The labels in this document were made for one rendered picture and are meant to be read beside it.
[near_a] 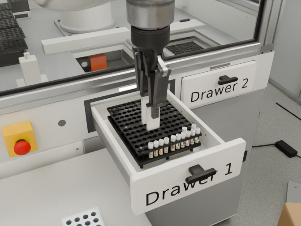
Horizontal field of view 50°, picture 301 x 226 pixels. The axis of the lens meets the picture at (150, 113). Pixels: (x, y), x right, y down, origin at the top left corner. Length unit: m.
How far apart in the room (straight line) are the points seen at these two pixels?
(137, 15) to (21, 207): 0.56
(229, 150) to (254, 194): 1.22
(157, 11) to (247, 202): 1.49
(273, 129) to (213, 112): 1.35
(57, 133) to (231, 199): 0.96
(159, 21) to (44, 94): 0.41
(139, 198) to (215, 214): 0.96
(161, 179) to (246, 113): 0.68
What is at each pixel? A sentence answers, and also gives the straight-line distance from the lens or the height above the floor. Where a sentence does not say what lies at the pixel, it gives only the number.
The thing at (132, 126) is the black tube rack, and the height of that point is 0.90.
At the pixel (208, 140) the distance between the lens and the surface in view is 0.87.
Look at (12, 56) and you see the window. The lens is 0.85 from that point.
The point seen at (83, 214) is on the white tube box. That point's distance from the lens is 0.80.
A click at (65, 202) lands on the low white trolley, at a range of 0.88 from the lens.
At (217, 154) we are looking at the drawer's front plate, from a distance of 0.75.
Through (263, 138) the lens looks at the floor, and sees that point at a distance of 2.39.
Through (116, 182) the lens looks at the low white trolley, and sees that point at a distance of 0.90.
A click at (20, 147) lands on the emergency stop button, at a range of 0.87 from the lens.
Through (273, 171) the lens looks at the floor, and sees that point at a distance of 2.15.
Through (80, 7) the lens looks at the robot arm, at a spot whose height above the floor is 1.28.
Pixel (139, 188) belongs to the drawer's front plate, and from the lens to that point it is 0.69.
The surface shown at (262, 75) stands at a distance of 1.26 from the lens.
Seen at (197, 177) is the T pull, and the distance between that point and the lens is 0.70.
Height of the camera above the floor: 1.40
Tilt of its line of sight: 34 degrees down
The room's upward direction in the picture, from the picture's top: straight up
